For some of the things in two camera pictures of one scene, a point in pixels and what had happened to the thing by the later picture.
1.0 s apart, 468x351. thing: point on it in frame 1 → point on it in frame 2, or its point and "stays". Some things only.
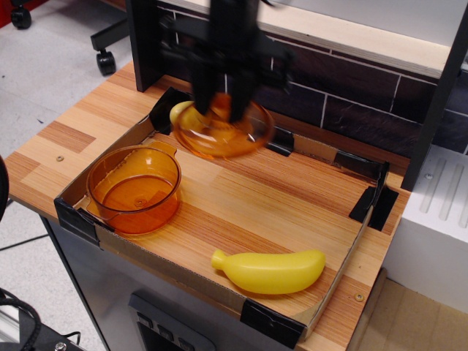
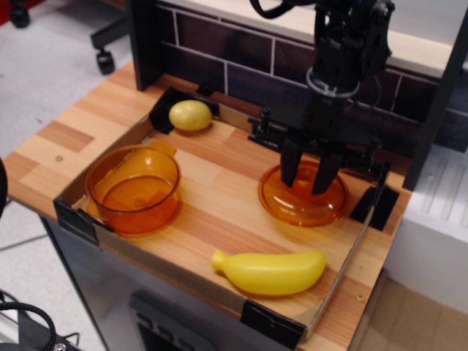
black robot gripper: (229, 41) → (322, 130)
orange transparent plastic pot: (134, 189) stays
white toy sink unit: (428, 253) stays
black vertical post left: (143, 17) stays
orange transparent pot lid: (215, 135) → (297, 205)
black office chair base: (106, 61) stays
